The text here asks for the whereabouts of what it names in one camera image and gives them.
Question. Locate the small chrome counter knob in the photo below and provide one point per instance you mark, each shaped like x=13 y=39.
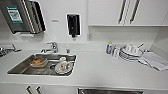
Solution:
x=67 y=50

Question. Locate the blue dish soap bottle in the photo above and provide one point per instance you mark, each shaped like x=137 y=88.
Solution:
x=109 y=49

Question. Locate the dishes in sink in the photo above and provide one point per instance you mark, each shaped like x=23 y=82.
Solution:
x=62 y=66
x=37 y=62

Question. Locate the small white bottle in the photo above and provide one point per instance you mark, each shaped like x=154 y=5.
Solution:
x=115 y=52

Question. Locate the chrome sink faucet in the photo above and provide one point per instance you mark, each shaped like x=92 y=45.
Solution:
x=51 y=47

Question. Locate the white upper cabinet door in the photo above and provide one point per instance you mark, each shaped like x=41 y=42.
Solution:
x=101 y=11
x=151 y=11

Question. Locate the white cabinet door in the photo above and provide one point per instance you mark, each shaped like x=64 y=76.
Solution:
x=101 y=11
x=60 y=90
x=151 y=11
x=16 y=90

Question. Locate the white plate stack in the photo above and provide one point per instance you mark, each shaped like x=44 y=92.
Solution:
x=128 y=57

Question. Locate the white bowl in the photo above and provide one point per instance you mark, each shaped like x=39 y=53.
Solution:
x=131 y=49

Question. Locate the white lower cabinet door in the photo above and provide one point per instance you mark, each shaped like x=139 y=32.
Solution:
x=60 y=90
x=16 y=90

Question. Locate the steel paper towel dispenser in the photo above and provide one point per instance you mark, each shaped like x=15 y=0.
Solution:
x=23 y=16

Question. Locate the stainless steel sink basin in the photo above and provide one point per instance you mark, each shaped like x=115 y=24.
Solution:
x=18 y=69

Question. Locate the dish drying rack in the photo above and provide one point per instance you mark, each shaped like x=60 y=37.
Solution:
x=6 y=50

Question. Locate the white wall outlet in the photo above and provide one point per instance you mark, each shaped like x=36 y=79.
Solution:
x=89 y=36

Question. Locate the black wall soap dispenser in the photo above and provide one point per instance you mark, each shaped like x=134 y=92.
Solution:
x=73 y=25

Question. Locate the small wall label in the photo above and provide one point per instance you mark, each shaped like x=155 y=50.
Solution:
x=55 y=21

